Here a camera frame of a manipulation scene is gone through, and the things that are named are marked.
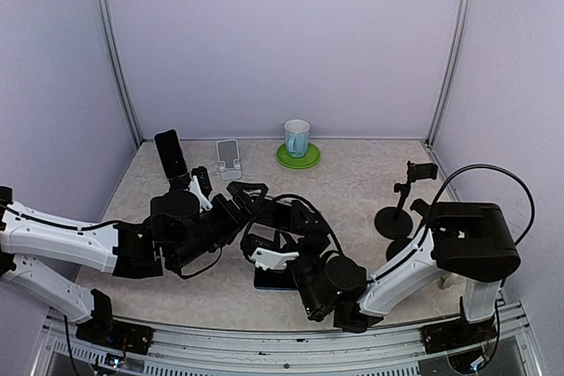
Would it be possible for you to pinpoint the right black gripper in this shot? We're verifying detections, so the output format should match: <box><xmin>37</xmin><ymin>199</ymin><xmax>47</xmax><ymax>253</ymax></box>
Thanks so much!
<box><xmin>272</xmin><ymin>203</ymin><xmax>330</xmax><ymax>320</ymax></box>

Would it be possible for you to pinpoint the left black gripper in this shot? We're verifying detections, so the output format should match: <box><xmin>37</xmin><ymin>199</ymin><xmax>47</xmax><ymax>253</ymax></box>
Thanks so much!
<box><xmin>170</xmin><ymin>181</ymin><xmax>269</xmax><ymax>270</ymax></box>

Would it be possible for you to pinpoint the black phone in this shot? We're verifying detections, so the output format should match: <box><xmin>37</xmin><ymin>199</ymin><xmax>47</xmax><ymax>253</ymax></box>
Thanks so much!
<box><xmin>154</xmin><ymin>129</ymin><xmax>188</xmax><ymax>180</ymax></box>
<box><xmin>249</xmin><ymin>201</ymin><xmax>291</xmax><ymax>240</ymax></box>

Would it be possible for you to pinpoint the white folding phone stand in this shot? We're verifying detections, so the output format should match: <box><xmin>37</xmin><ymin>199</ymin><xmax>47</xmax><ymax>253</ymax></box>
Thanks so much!
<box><xmin>216</xmin><ymin>139</ymin><xmax>242</xmax><ymax>181</ymax></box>

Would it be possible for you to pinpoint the black folding phone stand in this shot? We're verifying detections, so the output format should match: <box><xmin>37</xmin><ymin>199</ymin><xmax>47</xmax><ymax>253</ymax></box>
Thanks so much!
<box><xmin>168</xmin><ymin>173</ymin><xmax>192</xmax><ymax>191</ymax></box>

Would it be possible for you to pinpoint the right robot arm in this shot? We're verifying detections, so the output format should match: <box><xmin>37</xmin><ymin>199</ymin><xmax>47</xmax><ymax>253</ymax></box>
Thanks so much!
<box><xmin>289</xmin><ymin>197</ymin><xmax>524</xmax><ymax>344</ymax></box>

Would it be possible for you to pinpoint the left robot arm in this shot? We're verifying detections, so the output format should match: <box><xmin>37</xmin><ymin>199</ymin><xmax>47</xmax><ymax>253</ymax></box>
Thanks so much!
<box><xmin>1</xmin><ymin>181</ymin><xmax>268</xmax><ymax>345</ymax></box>

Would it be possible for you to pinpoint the centre bottom blue phone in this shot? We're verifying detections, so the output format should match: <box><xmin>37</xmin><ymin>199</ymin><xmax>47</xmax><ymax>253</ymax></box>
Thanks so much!
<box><xmin>254</xmin><ymin>269</ymin><xmax>297</xmax><ymax>291</ymax></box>

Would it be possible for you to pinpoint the rear black pole stand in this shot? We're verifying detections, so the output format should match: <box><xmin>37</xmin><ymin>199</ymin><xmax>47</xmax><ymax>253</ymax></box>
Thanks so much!
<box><xmin>374</xmin><ymin>161</ymin><xmax>438</xmax><ymax>240</ymax></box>

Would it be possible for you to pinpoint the black pole stand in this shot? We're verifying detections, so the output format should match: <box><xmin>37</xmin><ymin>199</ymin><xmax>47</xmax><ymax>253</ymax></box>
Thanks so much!
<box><xmin>386</xmin><ymin>198</ymin><xmax>430</xmax><ymax>262</ymax></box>
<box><xmin>374</xmin><ymin>161</ymin><xmax>438</xmax><ymax>240</ymax></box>

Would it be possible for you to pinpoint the front black pole stand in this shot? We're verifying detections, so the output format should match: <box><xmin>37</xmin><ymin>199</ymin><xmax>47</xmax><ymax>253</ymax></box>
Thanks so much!
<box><xmin>386</xmin><ymin>198</ymin><xmax>430</xmax><ymax>262</ymax></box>

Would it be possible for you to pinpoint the green saucer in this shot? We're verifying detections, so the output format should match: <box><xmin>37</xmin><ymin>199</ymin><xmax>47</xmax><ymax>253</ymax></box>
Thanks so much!
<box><xmin>276</xmin><ymin>143</ymin><xmax>322</xmax><ymax>170</ymax></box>

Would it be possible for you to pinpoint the light blue mug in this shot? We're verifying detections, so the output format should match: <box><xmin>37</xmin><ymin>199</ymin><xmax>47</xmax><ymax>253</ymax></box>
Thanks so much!
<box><xmin>284</xmin><ymin>119</ymin><xmax>310</xmax><ymax>158</ymax></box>

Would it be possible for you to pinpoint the cream ceramic mug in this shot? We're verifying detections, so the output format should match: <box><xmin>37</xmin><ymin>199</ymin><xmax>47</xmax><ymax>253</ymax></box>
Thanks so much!
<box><xmin>437</xmin><ymin>273</ymin><xmax>465</xmax><ymax>290</ymax></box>

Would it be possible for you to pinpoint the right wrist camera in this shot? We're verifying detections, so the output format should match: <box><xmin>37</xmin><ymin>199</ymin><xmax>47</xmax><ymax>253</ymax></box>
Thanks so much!
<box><xmin>240</xmin><ymin>232</ymin><xmax>280</xmax><ymax>262</ymax></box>

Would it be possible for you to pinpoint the front aluminium rail frame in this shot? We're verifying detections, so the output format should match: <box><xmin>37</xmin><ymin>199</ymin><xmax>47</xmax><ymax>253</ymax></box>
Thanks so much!
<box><xmin>33</xmin><ymin>305</ymin><xmax>543</xmax><ymax>376</ymax></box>

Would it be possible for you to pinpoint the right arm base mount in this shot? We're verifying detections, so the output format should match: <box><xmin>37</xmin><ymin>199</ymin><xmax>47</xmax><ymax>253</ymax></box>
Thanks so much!
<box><xmin>419</xmin><ymin>298</ymin><xmax>499</xmax><ymax>354</ymax></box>

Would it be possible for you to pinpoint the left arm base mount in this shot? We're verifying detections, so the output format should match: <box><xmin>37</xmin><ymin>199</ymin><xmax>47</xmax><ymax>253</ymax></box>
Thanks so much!
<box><xmin>76</xmin><ymin>289</ymin><xmax>154</xmax><ymax>356</ymax></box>

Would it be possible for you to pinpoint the left aluminium corner post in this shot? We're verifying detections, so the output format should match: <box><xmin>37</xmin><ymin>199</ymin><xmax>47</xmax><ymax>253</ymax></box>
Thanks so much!
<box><xmin>96</xmin><ymin>0</ymin><xmax>144</xmax><ymax>150</ymax></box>

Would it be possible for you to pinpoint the aluminium corner post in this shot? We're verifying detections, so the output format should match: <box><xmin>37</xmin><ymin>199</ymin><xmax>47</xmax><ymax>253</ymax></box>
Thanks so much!
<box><xmin>96</xmin><ymin>0</ymin><xmax>144</xmax><ymax>150</ymax></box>
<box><xmin>426</xmin><ymin>0</ymin><xmax>471</xmax><ymax>150</ymax></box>

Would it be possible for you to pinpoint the right aluminium corner post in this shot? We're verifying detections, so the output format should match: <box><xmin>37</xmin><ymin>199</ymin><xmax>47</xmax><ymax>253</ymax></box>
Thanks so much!
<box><xmin>426</xmin><ymin>0</ymin><xmax>471</xmax><ymax>150</ymax></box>

